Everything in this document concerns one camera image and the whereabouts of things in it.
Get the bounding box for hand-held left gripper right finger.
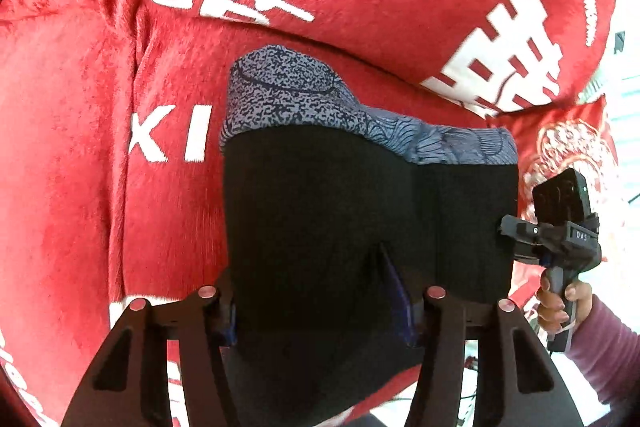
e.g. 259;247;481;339
377;242;586;427

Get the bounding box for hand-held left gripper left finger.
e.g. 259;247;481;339
60;284;241;427

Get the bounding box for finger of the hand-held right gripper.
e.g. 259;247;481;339
497;214;546;264

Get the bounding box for black pants with blue-grey waistband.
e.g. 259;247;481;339
220;44;521;427

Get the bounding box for person's right forearm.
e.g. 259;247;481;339
567;294;640;405

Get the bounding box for person's right hand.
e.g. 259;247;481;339
535;277;594;334

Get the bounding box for red blanket with white characters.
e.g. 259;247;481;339
0;0;618;427

